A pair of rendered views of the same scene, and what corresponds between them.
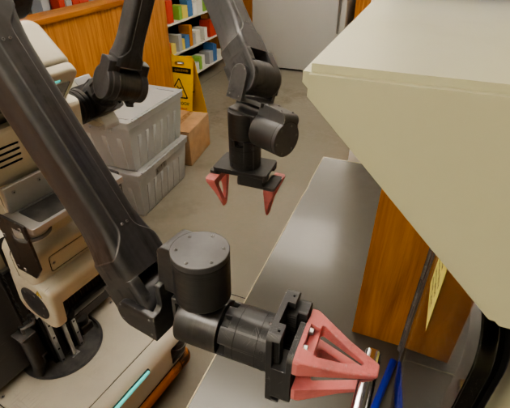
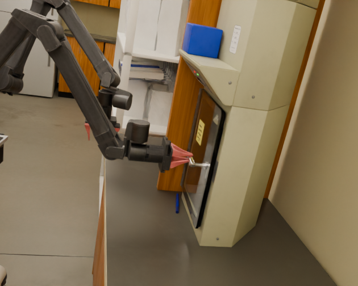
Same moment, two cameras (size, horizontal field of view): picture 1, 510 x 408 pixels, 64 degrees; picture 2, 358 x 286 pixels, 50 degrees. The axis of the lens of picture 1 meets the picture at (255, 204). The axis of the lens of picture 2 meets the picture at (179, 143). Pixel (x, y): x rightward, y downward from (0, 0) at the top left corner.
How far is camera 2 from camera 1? 0.93 m
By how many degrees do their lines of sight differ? 35
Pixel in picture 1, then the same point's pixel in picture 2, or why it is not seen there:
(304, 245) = (119, 165)
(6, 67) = (75, 64)
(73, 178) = (95, 102)
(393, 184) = (211, 81)
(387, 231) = (172, 135)
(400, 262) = not seen: hidden behind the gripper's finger
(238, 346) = (153, 152)
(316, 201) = not seen: hidden behind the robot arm
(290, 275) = (120, 176)
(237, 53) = (104, 68)
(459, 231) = (219, 88)
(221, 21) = (92, 54)
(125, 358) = not seen: outside the picture
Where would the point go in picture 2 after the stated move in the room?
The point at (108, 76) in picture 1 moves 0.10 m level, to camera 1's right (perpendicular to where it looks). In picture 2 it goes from (8, 76) to (34, 78)
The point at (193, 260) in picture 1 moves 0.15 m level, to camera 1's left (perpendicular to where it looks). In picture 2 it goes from (141, 123) to (94, 124)
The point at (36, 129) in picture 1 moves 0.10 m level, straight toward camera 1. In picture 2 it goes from (84, 85) to (112, 93)
